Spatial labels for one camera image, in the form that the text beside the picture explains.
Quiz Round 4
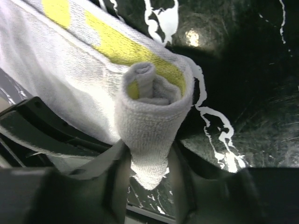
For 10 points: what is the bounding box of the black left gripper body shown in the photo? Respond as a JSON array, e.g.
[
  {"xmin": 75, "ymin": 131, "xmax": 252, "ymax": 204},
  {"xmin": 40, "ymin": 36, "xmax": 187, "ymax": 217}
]
[{"xmin": 0, "ymin": 97, "xmax": 110, "ymax": 167}]

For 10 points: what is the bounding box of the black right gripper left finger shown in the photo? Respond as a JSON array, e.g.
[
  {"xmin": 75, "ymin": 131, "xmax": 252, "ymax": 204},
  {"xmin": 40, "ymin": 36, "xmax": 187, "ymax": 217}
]
[{"xmin": 0, "ymin": 141, "xmax": 130, "ymax": 224}]

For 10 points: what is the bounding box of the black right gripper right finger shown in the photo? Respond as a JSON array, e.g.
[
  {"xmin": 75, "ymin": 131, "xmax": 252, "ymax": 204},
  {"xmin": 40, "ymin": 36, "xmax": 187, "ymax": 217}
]
[{"xmin": 168, "ymin": 143, "xmax": 299, "ymax": 224}]

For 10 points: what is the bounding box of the yellow-green and grey towel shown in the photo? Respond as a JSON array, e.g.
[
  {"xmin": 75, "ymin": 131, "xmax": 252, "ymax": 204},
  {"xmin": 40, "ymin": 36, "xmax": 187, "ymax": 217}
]
[{"xmin": 0, "ymin": 0, "xmax": 194, "ymax": 190}]

